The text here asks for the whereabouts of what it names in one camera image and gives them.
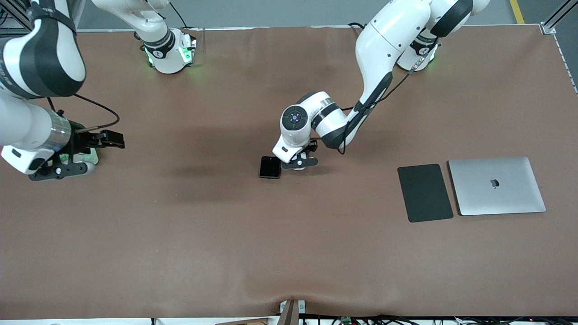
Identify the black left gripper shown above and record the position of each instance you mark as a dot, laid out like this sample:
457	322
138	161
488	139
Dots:
314	148

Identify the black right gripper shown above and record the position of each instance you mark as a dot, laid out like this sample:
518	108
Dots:
81	139

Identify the white computer mouse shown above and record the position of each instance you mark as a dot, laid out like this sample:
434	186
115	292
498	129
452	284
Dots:
299	168

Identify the black flip phone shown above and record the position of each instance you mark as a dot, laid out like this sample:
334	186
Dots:
268	168

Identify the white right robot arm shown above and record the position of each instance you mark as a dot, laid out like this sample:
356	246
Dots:
45	54

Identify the black mouse pad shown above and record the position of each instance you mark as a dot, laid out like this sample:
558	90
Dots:
425	192

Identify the green dinosaur plush toy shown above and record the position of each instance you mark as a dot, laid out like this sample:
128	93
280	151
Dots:
90	157

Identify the brown table cover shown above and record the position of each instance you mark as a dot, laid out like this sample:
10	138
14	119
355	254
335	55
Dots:
289	248

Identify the small green circuit board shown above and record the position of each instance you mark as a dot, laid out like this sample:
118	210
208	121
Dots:
346	320

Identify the silver laptop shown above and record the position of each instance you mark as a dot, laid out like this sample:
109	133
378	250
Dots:
496	186

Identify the aluminium frame profile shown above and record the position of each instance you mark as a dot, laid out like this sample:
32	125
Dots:
13	18
557	18

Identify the metal table clamp bracket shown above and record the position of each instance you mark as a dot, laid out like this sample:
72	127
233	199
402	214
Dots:
292	311

